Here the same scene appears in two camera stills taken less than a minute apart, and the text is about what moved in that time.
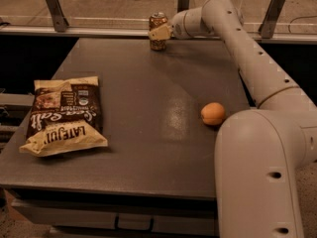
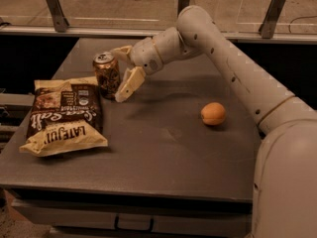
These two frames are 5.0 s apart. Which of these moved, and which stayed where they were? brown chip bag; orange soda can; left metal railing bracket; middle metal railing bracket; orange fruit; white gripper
Moved: orange soda can; white gripper
Stayed: brown chip bag; orange fruit; left metal railing bracket; middle metal railing bracket
